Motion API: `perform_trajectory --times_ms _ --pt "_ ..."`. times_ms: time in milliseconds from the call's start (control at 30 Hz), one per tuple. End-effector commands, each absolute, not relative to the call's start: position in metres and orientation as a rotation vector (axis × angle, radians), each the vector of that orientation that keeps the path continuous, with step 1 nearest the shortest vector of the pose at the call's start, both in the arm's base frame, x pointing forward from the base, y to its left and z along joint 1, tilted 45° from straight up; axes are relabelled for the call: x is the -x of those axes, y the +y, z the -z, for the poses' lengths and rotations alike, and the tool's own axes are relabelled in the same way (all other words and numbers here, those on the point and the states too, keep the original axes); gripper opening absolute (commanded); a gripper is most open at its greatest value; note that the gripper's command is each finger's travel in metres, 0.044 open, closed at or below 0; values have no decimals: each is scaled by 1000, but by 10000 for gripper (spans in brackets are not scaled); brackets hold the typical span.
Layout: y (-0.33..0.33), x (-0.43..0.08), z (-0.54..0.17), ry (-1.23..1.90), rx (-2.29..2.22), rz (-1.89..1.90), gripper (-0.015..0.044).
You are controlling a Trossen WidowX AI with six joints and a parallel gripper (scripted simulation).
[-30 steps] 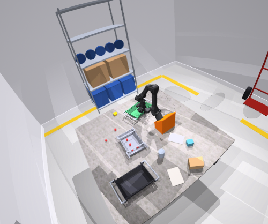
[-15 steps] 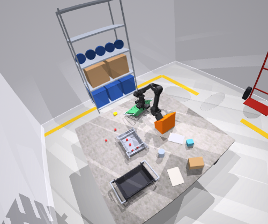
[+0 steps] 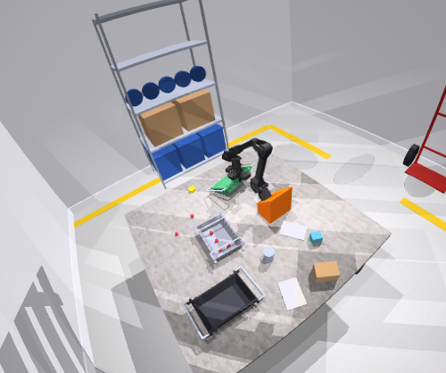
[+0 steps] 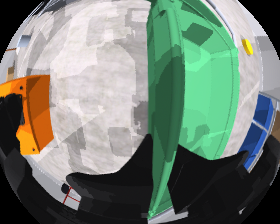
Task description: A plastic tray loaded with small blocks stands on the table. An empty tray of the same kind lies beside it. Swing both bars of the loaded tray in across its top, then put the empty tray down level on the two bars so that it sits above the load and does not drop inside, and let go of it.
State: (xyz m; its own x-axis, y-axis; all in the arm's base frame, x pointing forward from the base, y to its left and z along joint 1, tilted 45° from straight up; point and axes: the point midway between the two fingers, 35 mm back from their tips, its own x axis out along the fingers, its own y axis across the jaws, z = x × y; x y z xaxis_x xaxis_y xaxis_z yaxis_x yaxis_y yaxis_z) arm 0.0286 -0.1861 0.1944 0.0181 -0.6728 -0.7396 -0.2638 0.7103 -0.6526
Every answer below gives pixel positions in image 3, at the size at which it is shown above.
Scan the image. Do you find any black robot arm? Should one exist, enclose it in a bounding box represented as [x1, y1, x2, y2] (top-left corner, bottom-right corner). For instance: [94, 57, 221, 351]
[222, 138, 273, 201]

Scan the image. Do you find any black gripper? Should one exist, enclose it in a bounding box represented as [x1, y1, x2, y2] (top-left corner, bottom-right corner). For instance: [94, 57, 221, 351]
[226, 163, 251, 182]

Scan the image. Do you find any small light blue block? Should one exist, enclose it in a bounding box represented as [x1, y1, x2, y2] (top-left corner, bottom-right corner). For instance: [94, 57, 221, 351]
[309, 231, 323, 244]

